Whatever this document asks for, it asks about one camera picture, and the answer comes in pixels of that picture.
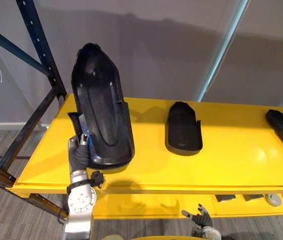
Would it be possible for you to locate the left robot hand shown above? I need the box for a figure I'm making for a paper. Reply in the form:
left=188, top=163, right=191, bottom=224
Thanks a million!
left=67, top=133, right=93, bottom=187

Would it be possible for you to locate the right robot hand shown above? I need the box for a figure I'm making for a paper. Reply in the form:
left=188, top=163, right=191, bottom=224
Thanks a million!
left=181, top=203, right=214, bottom=228

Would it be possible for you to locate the large black plastic housing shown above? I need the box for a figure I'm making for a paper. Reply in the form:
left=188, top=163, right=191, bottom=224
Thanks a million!
left=67, top=42, right=136, bottom=171

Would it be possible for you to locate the yellow metal shelf board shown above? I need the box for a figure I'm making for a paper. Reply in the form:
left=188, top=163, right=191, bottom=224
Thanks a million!
left=91, top=191, right=283, bottom=221
left=6, top=93, right=283, bottom=195

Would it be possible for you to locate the black wrist clamp with knob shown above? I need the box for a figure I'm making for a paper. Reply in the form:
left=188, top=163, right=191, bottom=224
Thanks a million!
left=66, top=171, right=107, bottom=195

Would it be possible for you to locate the black rack brace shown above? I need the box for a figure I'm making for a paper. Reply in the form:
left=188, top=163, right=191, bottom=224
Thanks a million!
left=0, top=91, right=66, bottom=171

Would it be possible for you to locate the thin black rack bar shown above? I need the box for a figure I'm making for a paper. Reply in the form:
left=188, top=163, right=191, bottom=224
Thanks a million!
left=0, top=155, right=31, bottom=161

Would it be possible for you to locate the white baseboard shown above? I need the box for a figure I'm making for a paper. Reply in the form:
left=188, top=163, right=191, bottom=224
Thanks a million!
left=0, top=121, right=48, bottom=131

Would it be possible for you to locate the short black plastic housing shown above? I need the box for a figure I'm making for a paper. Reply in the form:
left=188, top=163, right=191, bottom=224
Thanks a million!
left=165, top=101, right=204, bottom=156

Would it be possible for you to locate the dark blue rack upright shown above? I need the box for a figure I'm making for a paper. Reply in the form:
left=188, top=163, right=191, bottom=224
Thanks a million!
left=15, top=0, right=69, bottom=101

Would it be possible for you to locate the dark blue rack brace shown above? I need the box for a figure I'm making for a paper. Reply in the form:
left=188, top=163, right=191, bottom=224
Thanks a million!
left=0, top=19, right=53, bottom=79

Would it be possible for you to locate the light blue glass panel edge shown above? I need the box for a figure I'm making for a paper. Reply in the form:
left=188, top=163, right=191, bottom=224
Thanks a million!
left=195, top=0, right=251, bottom=103

